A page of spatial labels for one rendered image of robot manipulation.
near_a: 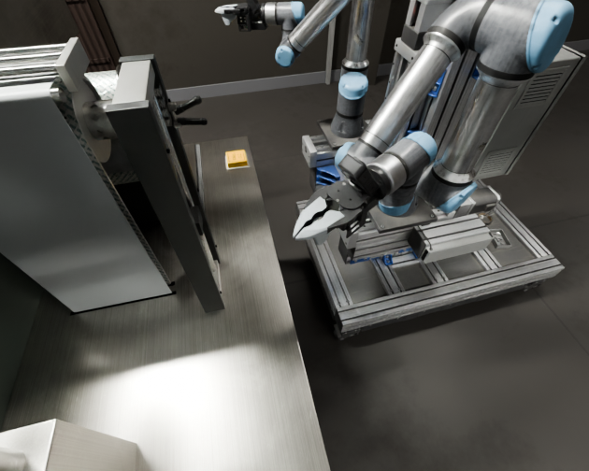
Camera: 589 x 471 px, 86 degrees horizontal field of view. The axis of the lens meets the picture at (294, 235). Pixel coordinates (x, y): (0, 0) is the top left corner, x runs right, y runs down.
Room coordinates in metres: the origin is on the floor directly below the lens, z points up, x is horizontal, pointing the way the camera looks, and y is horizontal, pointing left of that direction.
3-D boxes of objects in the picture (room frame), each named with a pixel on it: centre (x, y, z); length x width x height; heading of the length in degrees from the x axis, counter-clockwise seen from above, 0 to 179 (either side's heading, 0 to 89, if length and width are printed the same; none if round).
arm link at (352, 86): (1.31, -0.24, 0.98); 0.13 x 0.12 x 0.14; 171
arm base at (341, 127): (1.30, -0.24, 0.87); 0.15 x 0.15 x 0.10
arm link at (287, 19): (1.48, 0.02, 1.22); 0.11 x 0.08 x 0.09; 81
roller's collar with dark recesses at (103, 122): (0.51, 0.32, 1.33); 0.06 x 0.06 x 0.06; 13
